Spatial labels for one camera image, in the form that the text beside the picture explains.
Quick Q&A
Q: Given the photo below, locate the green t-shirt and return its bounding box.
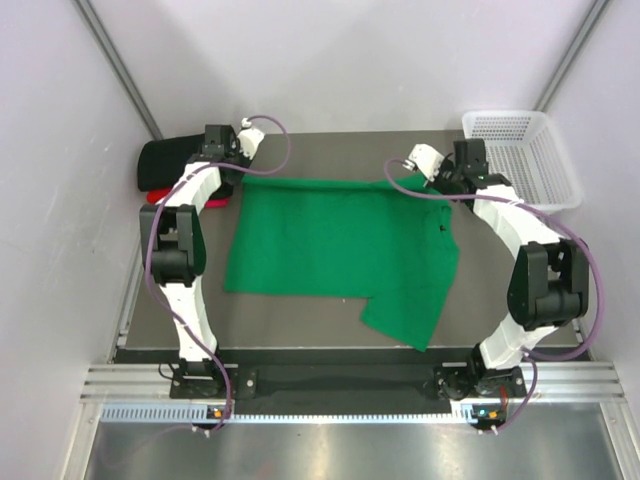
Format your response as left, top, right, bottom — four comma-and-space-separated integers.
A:
224, 177, 459, 351

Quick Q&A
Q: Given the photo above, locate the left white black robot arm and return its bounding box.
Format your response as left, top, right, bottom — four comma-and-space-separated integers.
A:
139, 119, 264, 398

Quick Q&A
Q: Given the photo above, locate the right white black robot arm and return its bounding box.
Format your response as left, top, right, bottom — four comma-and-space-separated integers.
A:
412, 139, 589, 400

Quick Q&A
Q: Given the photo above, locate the folded pink t-shirt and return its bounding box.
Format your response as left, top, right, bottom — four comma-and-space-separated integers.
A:
205, 197, 230, 209

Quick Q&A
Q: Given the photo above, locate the folded black t-shirt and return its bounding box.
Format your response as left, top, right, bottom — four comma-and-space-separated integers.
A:
136, 134, 205, 192

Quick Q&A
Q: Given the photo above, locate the white perforated plastic basket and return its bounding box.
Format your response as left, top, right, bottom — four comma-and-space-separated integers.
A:
462, 110, 583, 214

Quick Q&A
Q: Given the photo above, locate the folded red t-shirt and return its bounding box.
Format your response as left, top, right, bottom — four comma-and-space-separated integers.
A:
145, 187, 172, 205

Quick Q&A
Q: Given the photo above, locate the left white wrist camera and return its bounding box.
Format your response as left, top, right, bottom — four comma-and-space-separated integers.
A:
237, 118, 265, 160

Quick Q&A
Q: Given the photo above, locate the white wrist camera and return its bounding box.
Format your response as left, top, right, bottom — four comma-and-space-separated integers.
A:
402, 144, 444, 182
237, 118, 265, 160

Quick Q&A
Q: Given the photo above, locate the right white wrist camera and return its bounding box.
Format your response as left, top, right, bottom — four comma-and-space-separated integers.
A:
402, 144, 444, 182

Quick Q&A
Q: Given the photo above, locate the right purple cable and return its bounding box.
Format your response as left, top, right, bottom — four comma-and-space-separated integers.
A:
383, 158, 606, 434

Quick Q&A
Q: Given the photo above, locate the aluminium frame rail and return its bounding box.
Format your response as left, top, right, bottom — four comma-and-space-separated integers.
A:
80, 362, 625, 403

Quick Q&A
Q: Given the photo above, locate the white slotted cable duct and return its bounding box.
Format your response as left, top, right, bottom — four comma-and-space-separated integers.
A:
101, 399, 506, 425

